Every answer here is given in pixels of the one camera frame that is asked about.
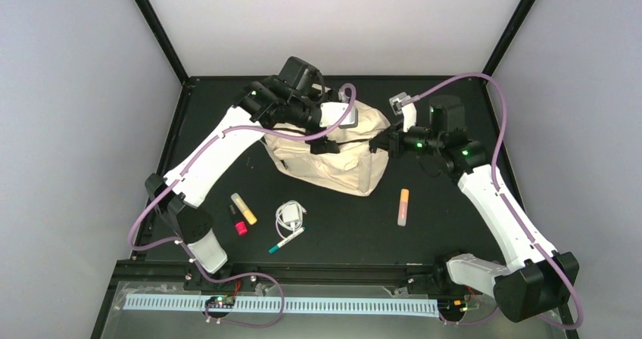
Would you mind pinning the orange highlighter pen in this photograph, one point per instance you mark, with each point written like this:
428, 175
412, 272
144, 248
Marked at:
403, 207

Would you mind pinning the pink and black highlighter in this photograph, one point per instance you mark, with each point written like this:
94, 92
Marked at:
238, 220

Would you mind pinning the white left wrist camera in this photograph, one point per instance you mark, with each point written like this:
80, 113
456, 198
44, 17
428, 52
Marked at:
332, 111

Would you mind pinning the white charger with cable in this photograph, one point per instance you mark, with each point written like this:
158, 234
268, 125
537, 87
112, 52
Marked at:
289, 219

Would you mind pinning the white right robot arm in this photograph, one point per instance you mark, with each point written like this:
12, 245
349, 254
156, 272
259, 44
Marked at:
535, 277

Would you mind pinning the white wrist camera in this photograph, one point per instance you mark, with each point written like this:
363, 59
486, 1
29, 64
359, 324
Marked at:
332, 111
402, 105

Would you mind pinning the yellow highlighter pen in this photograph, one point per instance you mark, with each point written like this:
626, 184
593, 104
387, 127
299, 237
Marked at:
244, 209

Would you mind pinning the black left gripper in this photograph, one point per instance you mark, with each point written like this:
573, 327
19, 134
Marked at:
322, 147

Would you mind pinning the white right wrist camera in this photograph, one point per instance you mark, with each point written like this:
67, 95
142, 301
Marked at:
402, 105

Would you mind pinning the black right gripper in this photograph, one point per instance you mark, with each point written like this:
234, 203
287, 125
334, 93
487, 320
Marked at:
391, 144

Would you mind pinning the cream canvas backpack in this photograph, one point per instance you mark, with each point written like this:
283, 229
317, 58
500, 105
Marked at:
353, 170

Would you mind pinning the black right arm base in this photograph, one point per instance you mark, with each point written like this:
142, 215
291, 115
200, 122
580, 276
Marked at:
434, 281

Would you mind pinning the light blue slotted cable duct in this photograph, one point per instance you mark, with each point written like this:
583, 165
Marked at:
291, 305

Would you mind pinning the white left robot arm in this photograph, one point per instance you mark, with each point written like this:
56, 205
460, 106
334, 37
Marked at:
178, 194

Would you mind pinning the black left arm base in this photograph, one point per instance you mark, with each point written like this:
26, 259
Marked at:
195, 281

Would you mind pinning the teal capped white marker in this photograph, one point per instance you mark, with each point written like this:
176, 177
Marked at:
286, 240

